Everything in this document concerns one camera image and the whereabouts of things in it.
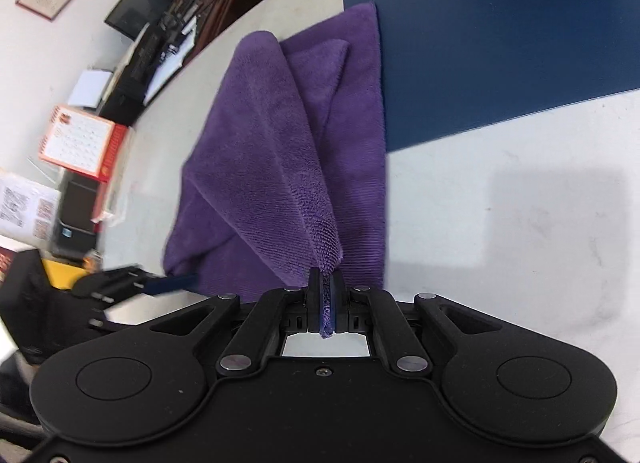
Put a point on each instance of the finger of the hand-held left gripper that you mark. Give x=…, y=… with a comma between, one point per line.
x=170, y=284

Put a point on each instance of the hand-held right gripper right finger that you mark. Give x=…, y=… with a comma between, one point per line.
x=339, y=303

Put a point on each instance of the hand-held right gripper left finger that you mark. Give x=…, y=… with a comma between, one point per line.
x=314, y=303

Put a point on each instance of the purple towel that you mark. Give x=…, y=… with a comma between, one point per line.
x=260, y=143

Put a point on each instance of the yellow box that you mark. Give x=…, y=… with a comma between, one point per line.
x=65, y=275

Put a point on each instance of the black machine with blue display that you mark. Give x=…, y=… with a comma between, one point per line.
x=75, y=213

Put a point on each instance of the red white desk calendar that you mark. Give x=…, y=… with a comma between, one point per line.
x=80, y=143

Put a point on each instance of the white notepad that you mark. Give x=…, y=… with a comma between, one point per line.
x=90, y=88

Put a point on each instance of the black printer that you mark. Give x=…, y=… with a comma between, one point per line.
x=132, y=73

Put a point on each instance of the white papers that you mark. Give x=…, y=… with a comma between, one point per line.
x=167, y=68

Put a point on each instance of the black monitor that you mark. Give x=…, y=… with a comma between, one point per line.
x=137, y=8

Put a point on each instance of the blue table mat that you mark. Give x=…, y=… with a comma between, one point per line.
x=500, y=43

